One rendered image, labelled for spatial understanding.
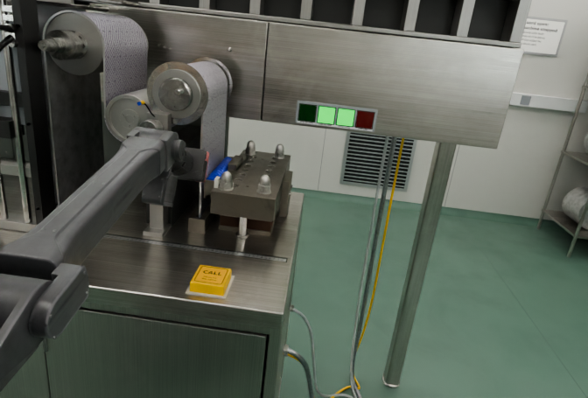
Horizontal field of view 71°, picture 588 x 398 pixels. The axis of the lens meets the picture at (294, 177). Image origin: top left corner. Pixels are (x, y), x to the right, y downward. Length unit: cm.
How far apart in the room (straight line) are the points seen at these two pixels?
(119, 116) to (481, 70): 101
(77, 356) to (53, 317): 68
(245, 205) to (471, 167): 315
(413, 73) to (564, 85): 288
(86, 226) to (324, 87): 92
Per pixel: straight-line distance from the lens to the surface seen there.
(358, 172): 379
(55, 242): 48
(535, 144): 412
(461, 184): 401
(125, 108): 109
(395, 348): 193
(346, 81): 129
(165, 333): 97
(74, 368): 113
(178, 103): 101
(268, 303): 86
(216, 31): 133
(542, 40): 398
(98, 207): 54
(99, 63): 111
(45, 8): 123
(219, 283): 86
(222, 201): 103
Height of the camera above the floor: 141
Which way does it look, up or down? 19 degrees down
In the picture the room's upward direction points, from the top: 6 degrees clockwise
